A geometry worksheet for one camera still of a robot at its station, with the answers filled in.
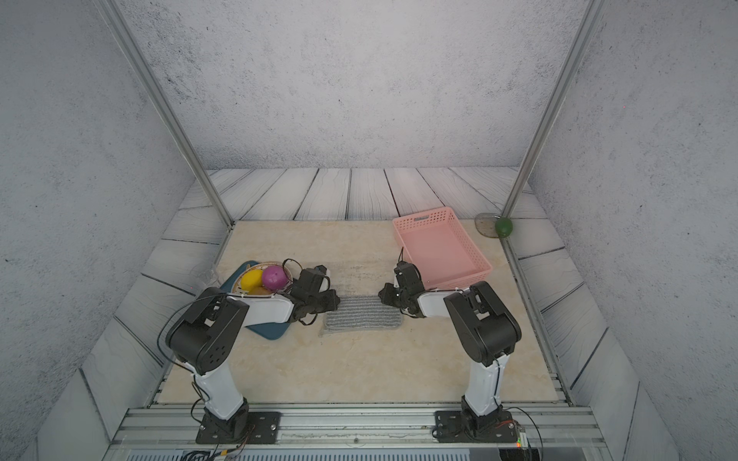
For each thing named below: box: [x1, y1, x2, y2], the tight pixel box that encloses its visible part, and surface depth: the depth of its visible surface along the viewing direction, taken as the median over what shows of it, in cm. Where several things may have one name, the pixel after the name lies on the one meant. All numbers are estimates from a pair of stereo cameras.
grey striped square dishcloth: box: [319, 295, 404, 338], surface depth 95 cm
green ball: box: [494, 217, 514, 238], surface depth 118 cm
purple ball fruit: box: [262, 265, 289, 292], surface depth 98 cm
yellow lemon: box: [240, 268, 264, 292], surface depth 99 cm
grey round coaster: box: [474, 212, 499, 239], surface depth 122 cm
